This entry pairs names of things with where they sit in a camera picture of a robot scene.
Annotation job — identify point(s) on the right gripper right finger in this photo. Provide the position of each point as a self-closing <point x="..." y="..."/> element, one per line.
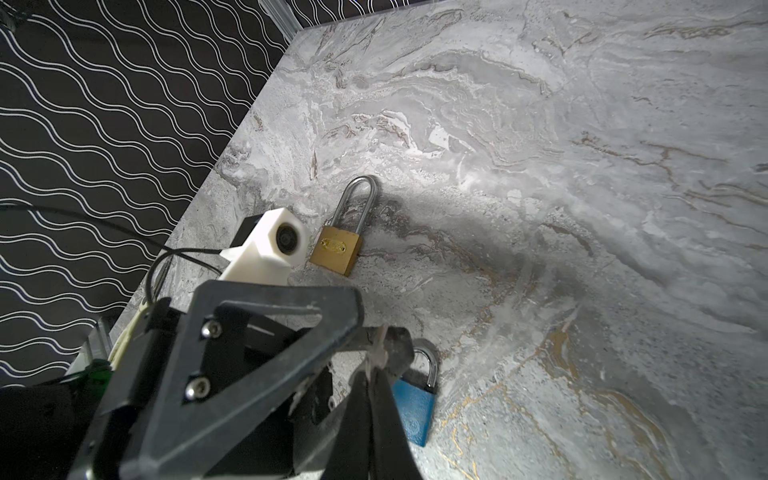
<point x="371" y="442"/>

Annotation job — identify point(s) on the small blue padlock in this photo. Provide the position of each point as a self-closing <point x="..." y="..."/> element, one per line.
<point x="415" y="394"/>

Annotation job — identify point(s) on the large brass padlock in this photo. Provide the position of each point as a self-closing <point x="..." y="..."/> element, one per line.
<point x="337" y="249"/>

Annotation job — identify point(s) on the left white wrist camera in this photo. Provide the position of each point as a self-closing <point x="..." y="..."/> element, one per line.
<point x="266" y="249"/>

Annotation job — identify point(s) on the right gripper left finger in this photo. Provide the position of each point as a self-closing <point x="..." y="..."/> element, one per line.
<point x="185" y="395"/>

